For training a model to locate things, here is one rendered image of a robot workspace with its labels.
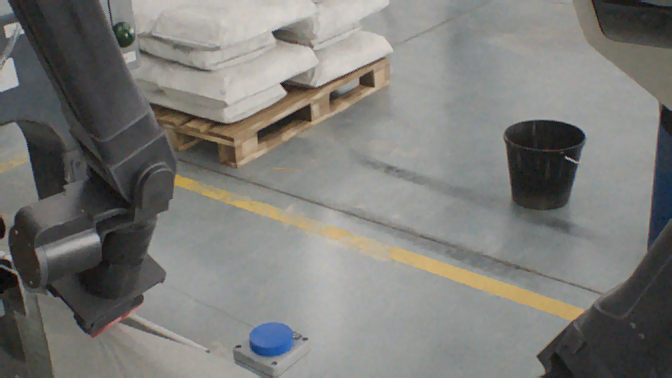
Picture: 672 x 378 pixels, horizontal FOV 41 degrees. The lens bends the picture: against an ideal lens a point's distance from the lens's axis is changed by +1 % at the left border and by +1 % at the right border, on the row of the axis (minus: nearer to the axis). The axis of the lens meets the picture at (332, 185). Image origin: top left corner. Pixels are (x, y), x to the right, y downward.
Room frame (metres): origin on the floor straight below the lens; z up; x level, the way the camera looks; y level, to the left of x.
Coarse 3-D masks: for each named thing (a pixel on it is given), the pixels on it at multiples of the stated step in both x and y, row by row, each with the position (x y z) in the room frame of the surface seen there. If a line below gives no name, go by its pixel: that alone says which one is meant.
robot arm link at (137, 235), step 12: (120, 216) 0.70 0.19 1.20; (156, 216) 0.72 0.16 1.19; (96, 228) 0.68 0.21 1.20; (108, 228) 0.69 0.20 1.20; (120, 228) 0.69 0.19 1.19; (132, 228) 0.70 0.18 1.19; (144, 228) 0.70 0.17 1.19; (108, 240) 0.70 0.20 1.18; (120, 240) 0.70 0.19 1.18; (132, 240) 0.70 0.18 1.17; (144, 240) 0.71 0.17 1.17; (108, 252) 0.71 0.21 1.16; (120, 252) 0.70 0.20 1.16; (132, 252) 0.71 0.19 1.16; (144, 252) 0.72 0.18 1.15
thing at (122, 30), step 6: (120, 24) 0.97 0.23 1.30; (126, 24) 0.98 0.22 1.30; (114, 30) 0.97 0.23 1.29; (120, 30) 0.97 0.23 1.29; (126, 30) 0.97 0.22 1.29; (132, 30) 0.98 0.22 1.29; (120, 36) 0.97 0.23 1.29; (126, 36) 0.97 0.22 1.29; (132, 36) 0.97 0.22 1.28; (120, 42) 0.97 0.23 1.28; (126, 42) 0.97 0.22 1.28; (132, 42) 0.97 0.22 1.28
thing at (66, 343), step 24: (48, 312) 0.82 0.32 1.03; (72, 312) 0.80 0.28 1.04; (48, 336) 0.82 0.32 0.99; (72, 336) 0.80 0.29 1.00; (120, 336) 0.75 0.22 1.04; (144, 336) 0.74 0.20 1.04; (72, 360) 0.81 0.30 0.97; (96, 360) 0.79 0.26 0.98; (120, 360) 0.75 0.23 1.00; (144, 360) 0.72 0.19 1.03; (168, 360) 0.73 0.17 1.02; (192, 360) 0.71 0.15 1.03; (216, 360) 0.69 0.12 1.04
